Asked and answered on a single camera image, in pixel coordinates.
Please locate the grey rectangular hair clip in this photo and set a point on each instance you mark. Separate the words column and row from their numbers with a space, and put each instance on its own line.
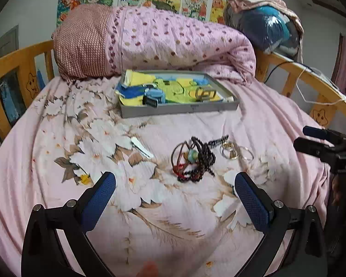
column 205, row 94

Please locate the pink floral bed sheet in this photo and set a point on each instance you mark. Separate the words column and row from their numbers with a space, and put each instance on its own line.
column 177, row 209

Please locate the white hair clip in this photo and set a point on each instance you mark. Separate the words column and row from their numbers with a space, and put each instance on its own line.
column 145, row 152

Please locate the operator hand fingertips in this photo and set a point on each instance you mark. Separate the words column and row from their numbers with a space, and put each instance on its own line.
column 149, row 269

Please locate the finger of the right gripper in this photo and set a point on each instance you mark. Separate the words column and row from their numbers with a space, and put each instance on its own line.
column 323, row 134
column 311, row 148

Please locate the grey door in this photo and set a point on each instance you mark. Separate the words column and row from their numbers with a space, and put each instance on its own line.
column 9, row 42

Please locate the light blue smart watch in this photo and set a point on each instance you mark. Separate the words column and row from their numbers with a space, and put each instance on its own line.
column 153, row 97

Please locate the wooden bed rail right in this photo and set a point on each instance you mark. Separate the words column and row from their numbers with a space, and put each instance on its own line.
column 312, row 91

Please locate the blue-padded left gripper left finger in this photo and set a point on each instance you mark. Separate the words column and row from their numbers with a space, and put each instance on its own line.
column 43, row 254

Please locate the blue bundle in plastic bag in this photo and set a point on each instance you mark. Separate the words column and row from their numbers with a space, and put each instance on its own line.
column 267, row 28

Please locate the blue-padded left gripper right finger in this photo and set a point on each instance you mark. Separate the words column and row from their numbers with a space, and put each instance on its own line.
column 306, row 251

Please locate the pink dotted rolled quilt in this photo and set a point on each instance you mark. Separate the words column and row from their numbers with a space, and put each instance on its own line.
column 97, row 41

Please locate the frog drawing paper in tray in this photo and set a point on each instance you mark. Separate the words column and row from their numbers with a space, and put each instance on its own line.
column 179, row 86

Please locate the silver and gold rings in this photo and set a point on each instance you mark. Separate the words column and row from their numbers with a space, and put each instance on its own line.
column 235, row 151

